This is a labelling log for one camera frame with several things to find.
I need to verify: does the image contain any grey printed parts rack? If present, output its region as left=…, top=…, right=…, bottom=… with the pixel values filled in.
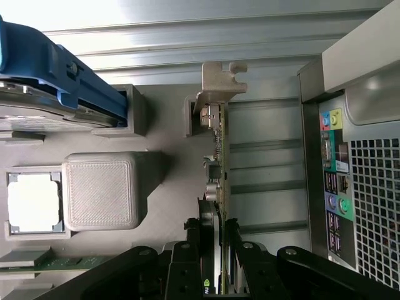
left=0, top=83, right=231, bottom=300

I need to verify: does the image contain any green RAM stick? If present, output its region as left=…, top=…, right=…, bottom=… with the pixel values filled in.
left=0, top=254, right=106, bottom=273

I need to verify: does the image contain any black Dell PC case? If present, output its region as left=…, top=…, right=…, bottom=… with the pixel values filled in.
left=296, top=0, right=400, bottom=282

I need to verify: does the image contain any silver CPU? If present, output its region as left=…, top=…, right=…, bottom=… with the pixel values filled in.
left=6, top=179, right=63, bottom=228

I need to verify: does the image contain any hard disk in blue carrier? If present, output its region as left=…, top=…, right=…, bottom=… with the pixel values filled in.
left=0, top=14, right=129, bottom=134

